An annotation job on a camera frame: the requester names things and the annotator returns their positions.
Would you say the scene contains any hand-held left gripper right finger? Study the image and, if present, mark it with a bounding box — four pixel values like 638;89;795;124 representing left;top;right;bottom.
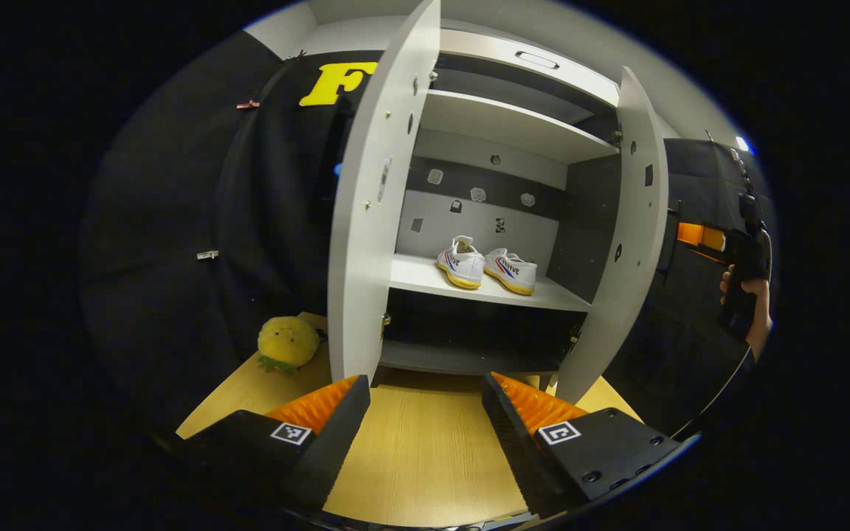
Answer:
482;371;680;518

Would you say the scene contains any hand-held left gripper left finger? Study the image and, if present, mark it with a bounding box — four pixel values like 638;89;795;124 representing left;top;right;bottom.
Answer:
178;375;371;517

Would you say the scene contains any white shoe cabinet door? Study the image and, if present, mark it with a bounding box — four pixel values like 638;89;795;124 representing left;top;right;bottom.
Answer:
556;66;669;405
327;0;442;386

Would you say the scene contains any white canvas shoe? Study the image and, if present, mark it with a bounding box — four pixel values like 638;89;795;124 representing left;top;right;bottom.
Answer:
436;236;485;290
484;248;538;296

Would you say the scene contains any white shoe cabinet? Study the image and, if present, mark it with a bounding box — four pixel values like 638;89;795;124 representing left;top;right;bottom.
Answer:
381;29;621;377

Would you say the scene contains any white cabinet drawer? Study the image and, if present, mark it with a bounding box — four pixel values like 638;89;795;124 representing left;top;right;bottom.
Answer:
436;29;621;108

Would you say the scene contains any yellow pineapple plush toy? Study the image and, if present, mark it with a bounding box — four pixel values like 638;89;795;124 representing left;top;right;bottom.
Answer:
258;316;321;375

